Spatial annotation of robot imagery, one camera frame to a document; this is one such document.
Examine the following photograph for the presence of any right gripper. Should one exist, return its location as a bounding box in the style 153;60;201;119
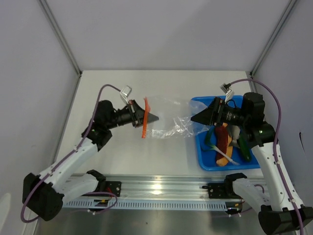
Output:
191;97;248;128

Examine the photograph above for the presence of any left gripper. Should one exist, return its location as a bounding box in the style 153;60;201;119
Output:
106;100;159;130

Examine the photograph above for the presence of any clear zip top bag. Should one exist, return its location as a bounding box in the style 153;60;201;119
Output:
141;96;208;139

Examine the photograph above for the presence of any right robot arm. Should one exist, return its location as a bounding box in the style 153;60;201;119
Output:
191;92;313;235

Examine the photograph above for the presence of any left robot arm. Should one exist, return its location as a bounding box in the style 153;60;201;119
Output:
22;100;159;221

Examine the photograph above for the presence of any green onion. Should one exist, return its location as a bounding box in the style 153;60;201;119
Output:
204;128;240;165

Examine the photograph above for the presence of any blue plastic tray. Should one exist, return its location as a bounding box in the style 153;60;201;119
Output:
190;95;261;171

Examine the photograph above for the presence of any green cucumber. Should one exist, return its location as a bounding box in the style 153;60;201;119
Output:
237;134;252;162

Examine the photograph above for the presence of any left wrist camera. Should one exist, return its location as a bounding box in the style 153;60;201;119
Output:
120;86;132;105

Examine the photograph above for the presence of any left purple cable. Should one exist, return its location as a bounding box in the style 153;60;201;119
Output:
21;84;123;223

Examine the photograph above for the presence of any aluminium mounting rail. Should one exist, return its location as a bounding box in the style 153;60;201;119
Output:
106;175;225;201

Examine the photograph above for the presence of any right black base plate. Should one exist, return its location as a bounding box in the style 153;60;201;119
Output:
201;183;228;199

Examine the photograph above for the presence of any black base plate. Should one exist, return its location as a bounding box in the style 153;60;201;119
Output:
105;181;122;197
201;183;228;199

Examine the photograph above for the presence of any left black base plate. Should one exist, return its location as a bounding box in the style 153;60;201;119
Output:
105;181;122;197

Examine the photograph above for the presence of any white slotted cable duct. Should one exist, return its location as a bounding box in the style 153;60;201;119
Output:
63;199;242;211

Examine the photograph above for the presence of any left aluminium frame post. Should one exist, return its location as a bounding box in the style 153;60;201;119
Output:
37;0;82;76

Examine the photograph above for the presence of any aluminium frame post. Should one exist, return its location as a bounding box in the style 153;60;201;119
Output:
249;0;300;78
37;0;82;76

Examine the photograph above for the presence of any right aluminium frame post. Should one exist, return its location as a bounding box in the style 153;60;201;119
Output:
249;0;300;78

